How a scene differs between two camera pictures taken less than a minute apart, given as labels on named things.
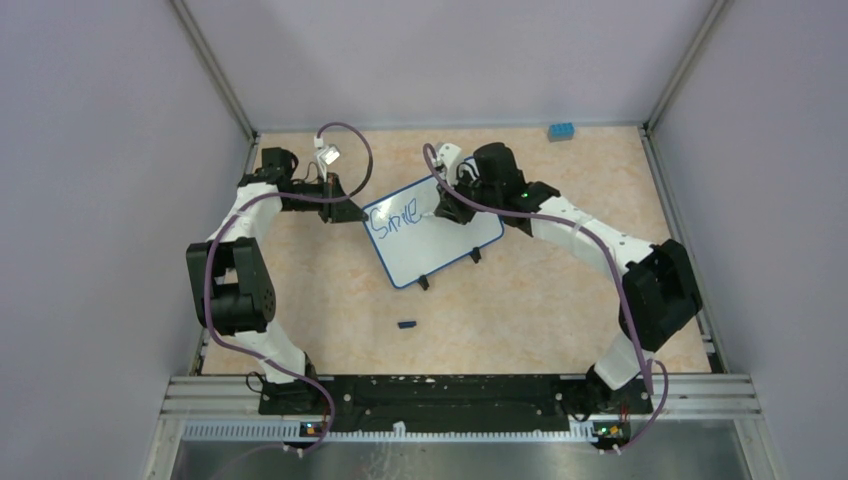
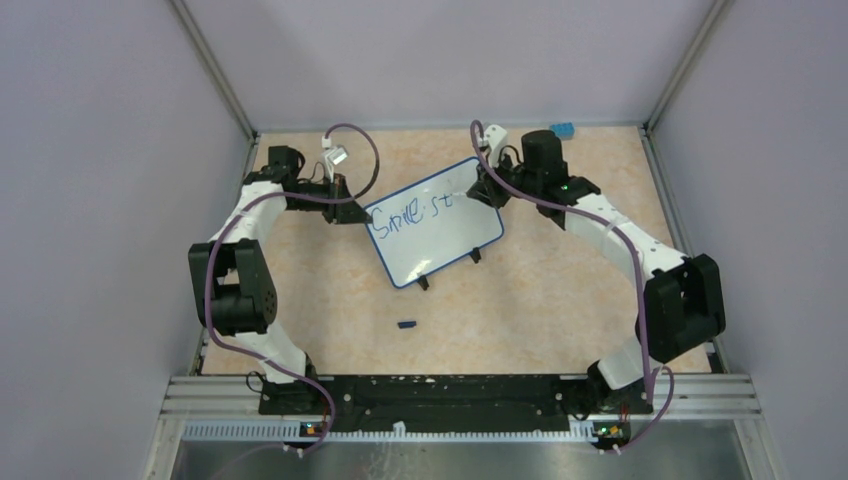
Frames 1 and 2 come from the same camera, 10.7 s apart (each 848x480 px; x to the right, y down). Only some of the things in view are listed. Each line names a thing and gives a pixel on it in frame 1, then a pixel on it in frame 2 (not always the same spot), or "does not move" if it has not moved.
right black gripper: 450,202 → 485,191
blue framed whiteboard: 410,245 does not move
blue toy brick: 560,132 does not move
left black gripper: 341,211 does not move
